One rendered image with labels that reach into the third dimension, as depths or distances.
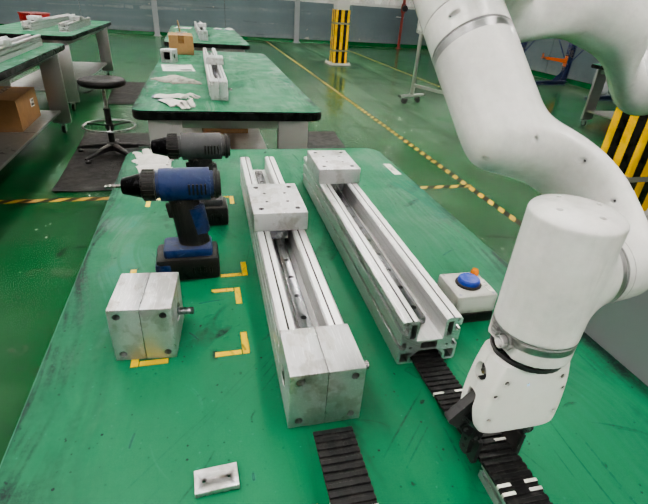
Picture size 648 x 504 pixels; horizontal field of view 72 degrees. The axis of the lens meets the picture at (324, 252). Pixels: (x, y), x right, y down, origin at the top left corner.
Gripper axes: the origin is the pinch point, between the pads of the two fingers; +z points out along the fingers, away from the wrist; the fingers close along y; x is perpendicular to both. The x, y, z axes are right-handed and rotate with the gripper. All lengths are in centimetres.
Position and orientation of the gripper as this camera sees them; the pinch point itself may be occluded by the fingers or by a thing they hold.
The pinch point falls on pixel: (491, 439)
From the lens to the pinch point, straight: 63.6
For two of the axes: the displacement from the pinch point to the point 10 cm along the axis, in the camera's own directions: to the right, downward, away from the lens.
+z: -0.6, 8.7, 5.0
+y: 9.7, -0.6, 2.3
